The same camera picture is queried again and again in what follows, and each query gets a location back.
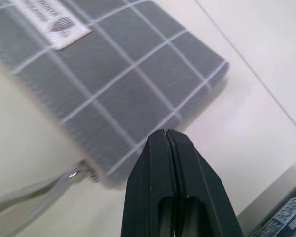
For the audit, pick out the grey grid pencil pouch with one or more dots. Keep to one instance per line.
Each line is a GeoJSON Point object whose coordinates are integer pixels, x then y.
{"type": "Point", "coordinates": [108, 74]}

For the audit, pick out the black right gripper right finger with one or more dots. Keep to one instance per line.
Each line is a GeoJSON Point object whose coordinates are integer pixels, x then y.
{"type": "Point", "coordinates": [199, 182]}

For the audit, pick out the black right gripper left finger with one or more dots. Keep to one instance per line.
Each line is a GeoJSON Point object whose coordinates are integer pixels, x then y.
{"type": "Point", "coordinates": [148, 187]}

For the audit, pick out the dark whiteboard eraser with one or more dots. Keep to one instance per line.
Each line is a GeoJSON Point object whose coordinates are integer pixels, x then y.
{"type": "Point", "coordinates": [281, 217]}

